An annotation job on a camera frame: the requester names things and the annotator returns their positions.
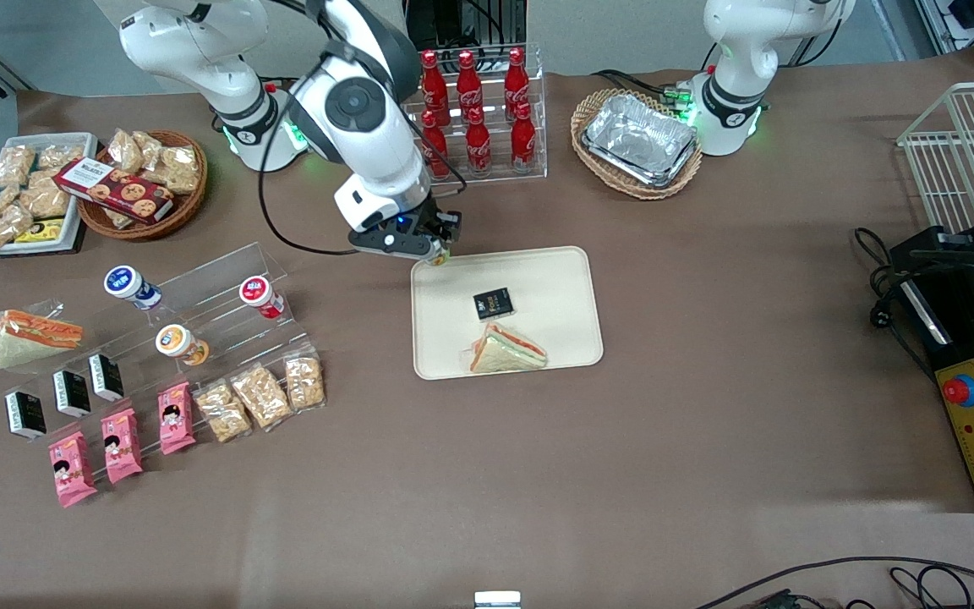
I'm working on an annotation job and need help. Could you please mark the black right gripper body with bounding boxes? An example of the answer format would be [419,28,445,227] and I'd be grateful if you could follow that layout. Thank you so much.
[394,196,463,249]

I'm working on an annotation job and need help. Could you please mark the beige plastic tray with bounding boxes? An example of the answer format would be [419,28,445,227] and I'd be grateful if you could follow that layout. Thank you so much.
[410,245,605,381]

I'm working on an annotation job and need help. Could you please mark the red lid gum bottle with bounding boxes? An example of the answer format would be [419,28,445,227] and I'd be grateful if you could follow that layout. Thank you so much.
[238,276,287,321]

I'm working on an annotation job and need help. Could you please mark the silver foil tray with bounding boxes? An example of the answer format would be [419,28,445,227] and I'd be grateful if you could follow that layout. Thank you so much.
[580,92,701,189]

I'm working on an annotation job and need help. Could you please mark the orange lid gum bottle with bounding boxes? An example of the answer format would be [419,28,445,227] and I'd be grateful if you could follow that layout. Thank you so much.
[155,324,211,367]

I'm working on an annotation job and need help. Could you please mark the blue lid gum bottle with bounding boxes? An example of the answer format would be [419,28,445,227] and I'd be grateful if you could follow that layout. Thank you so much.
[103,265,163,311]

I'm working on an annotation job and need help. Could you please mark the red cola bottle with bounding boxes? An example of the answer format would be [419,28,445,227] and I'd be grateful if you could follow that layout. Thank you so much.
[503,47,530,122]
[455,50,484,126]
[463,107,493,177]
[419,49,451,128]
[510,101,538,173]
[419,110,452,181]

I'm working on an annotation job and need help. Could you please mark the small black box gold print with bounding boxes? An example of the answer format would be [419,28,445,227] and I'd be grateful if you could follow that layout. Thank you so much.
[473,288,515,321]

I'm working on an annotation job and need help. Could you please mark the clear acrylic bottle rack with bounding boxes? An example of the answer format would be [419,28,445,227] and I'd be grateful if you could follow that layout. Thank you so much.
[402,42,549,189]

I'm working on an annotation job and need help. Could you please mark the wrapped triangle sandwich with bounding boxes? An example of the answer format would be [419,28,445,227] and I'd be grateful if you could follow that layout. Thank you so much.
[462,322,549,375]
[0,308,85,370]

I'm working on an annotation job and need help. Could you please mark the light wicker basket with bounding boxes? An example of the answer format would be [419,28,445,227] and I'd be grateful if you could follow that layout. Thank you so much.
[570,88,704,201]

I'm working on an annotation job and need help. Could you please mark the black equipment rack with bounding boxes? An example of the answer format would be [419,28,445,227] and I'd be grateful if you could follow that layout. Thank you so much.
[402,0,530,53]

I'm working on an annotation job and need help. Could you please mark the clear acrylic stepped display stand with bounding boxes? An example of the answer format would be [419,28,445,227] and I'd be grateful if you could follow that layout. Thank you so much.
[0,241,324,445]

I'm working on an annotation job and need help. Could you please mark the brown wicker basket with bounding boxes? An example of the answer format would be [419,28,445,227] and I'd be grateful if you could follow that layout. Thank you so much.
[77,129,209,243]

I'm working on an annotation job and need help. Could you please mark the pink snack packet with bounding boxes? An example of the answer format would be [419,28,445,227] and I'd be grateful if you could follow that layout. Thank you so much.
[157,381,197,456]
[48,431,99,508]
[101,408,144,485]

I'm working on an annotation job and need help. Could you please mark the red cookie box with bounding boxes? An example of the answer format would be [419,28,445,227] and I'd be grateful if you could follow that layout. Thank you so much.
[52,157,176,226]

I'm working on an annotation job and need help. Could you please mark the small black white box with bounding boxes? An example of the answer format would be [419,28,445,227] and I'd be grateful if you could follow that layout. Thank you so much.
[52,370,92,419]
[4,390,47,441]
[87,353,125,403]

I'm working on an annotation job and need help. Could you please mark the white rectangular plastic bin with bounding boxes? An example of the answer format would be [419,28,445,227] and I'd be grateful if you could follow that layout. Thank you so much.
[0,132,99,256]

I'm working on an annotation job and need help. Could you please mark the yellow snack packet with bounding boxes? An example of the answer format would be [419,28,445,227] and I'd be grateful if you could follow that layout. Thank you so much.
[14,217,66,245]

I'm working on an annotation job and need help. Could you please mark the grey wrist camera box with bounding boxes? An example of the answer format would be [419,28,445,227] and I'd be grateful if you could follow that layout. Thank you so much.
[347,227,446,261]

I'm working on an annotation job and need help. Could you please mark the black power cable with plug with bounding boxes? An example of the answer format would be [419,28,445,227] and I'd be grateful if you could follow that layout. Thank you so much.
[852,226,938,383]

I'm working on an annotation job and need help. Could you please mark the white wire basket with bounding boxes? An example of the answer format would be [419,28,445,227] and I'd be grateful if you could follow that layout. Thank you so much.
[896,80,974,235]

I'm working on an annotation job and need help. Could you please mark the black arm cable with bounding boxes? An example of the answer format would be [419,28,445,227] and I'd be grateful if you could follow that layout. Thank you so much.
[257,47,359,256]

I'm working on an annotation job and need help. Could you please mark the black base cables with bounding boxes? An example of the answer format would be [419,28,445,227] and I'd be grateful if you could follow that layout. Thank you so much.
[591,68,708,111]

